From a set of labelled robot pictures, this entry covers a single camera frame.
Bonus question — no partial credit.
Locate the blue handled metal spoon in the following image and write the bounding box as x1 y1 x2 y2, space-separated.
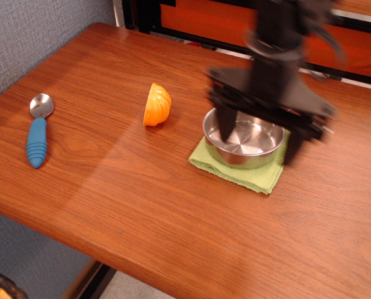
26 93 54 168

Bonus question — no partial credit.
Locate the orange panel black frame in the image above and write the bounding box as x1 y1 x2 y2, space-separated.
121 1 371 84

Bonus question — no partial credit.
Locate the small steel saucepan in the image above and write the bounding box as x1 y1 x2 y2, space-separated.
202 108 287 169

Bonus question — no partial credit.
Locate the green folded cloth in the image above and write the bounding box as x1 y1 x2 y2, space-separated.
188 130 291 195

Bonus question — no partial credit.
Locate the orange plastic half fruit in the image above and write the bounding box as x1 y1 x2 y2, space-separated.
143 83 172 126

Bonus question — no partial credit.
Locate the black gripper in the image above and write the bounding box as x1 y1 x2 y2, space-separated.
207 55 337 166

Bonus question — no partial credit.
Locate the orange object at floor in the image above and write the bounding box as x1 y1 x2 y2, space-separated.
0 288 11 299

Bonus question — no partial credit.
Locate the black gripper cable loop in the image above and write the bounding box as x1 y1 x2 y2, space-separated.
309 23 347 63

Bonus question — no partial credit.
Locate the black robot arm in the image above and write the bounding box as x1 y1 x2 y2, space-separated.
207 1 343 165

